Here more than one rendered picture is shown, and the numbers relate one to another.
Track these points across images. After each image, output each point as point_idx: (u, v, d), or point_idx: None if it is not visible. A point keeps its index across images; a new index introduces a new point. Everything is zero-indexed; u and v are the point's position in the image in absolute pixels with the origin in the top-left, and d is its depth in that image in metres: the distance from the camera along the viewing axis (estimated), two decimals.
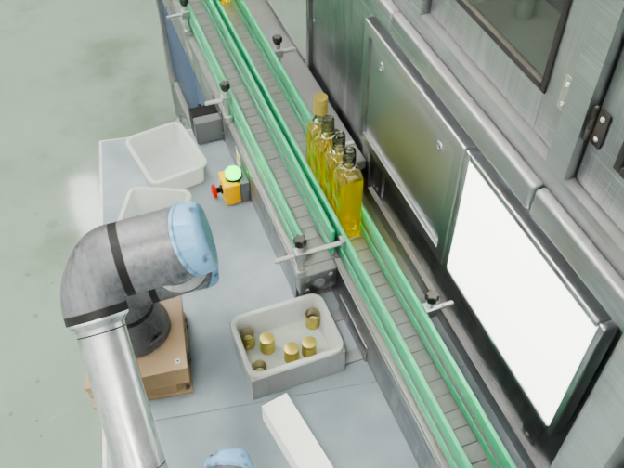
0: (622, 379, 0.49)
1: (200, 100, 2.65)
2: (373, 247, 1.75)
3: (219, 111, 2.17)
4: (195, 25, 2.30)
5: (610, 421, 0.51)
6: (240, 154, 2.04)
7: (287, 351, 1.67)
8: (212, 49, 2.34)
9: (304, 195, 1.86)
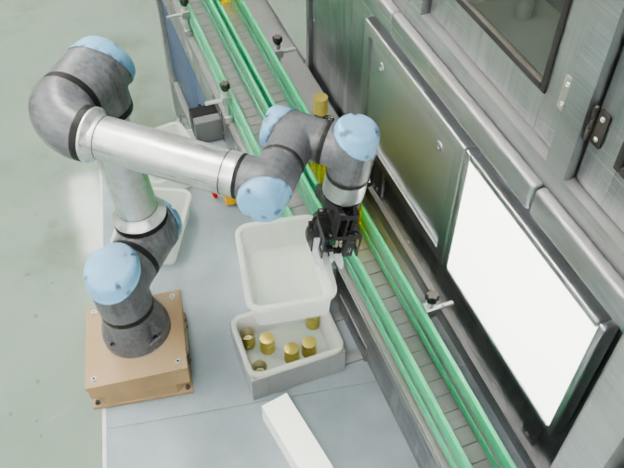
0: (622, 379, 0.49)
1: (200, 100, 2.65)
2: (373, 247, 1.75)
3: (219, 111, 2.17)
4: (195, 25, 2.30)
5: (610, 421, 0.51)
6: None
7: (287, 351, 1.67)
8: (212, 49, 2.34)
9: (304, 195, 1.86)
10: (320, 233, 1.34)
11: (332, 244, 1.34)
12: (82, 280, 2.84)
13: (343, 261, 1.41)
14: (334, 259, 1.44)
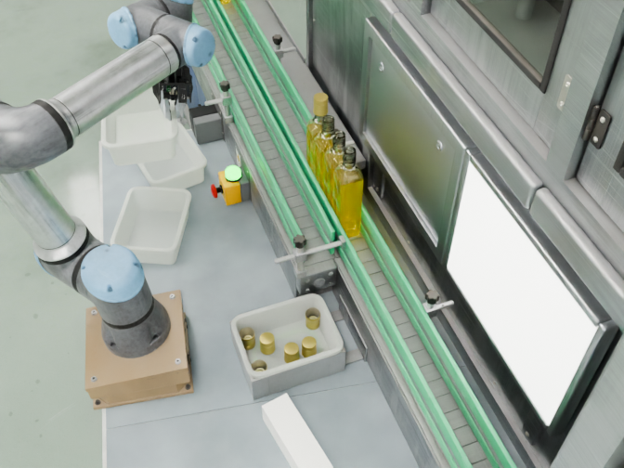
0: (622, 379, 0.49)
1: (200, 100, 2.65)
2: (373, 247, 1.75)
3: (219, 111, 2.17)
4: None
5: (610, 421, 0.51)
6: (240, 154, 2.04)
7: (287, 351, 1.67)
8: None
9: (304, 195, 1.86)
10: (158, 81, 1.64)
11: (168, 91, 1.64)
12: None
13: (183, 110, 1.71)
14: (179, 112, 1.74)
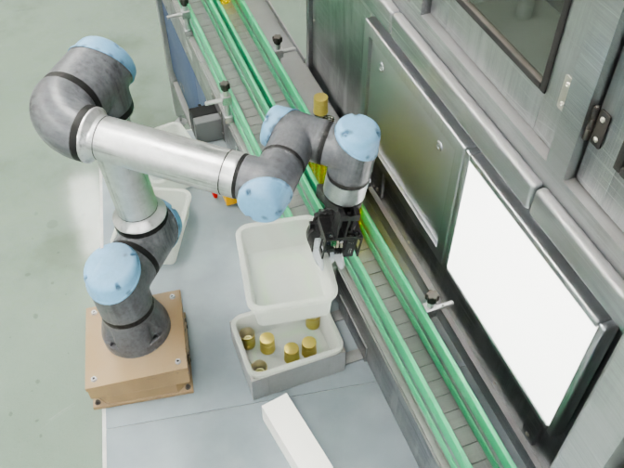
0: (622, 379, 0.49)
1: (200, 100, 2.65)
2: (373, 247, 1.75)
3: (219, 111, 2.17)
4: (195, 25, 2.30)
5: (610, 421, 0.51)
6: None
7: (287, 351, 1.67)
8: (212, 49, 2.34)
9: (304, 195, 1.86)
10: (321, 233, 1.34)
11: (333, 244, 1.34)
12: (82, 280, 2.84)
13: (344, 261, 1.41)
14: (335, 259, 1.44)
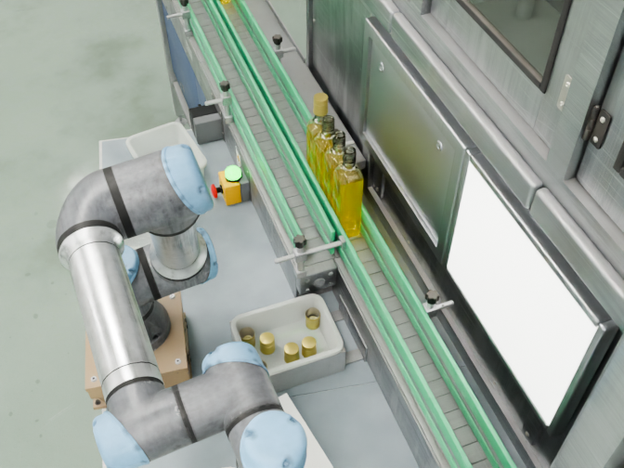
0: (622, 379, 0.49)
1: (200, 100, 2.65)
2: (373, 247, 1.75)
3: (219, 111, 2.17)
4: (195, 25, 2.30)
5: (610, 421, 0.51)
6: (240, 154, 2.04)
7: (287, 351, 1.67)
8: (212, 49, 2.34)
9: (304, 195, 1.86)
10: None
11: None
12: None
13: None
14: None
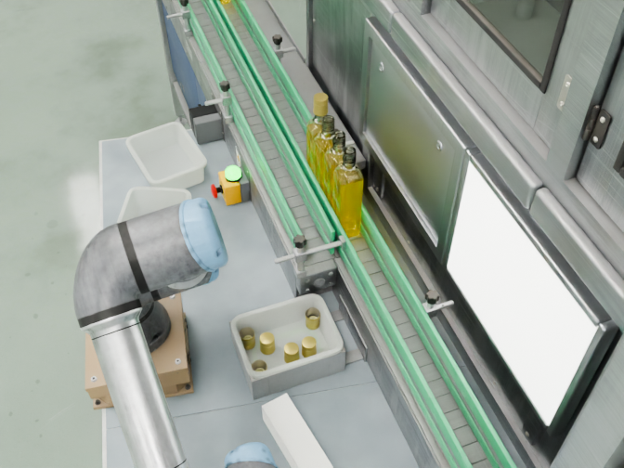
0: (622, 379, 0.49)
1: (200, 100, 2.65)
2: (373, 247, 1.75)
3: (219, 111, 2.17)
4: (195, 25, 2.30)
5: (610, 421, 0.51)
6: (240, 154, 2.04)
7: (287, 351, 1.67)
8: (212, 49, 2.34)
9: (304, 195, 1.86)
10: None
11: None
12: None
13: None
14: None
